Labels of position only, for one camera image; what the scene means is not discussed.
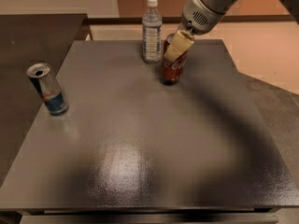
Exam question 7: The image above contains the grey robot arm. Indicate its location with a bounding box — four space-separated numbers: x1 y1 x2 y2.
164 0 299 62

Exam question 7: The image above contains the silver blue Red Bull can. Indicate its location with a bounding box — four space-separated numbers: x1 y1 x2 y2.
26 63 68 116

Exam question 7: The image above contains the red coke can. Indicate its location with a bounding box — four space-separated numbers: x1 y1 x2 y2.
160 33 189 86

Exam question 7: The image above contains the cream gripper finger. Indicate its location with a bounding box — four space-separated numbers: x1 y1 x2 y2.
164 30 194 62

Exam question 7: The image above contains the clear plastic water bottle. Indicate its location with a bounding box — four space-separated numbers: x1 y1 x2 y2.
142 0 162 63

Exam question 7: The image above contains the dark side table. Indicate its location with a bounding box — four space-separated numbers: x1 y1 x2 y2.
0 14 91 186

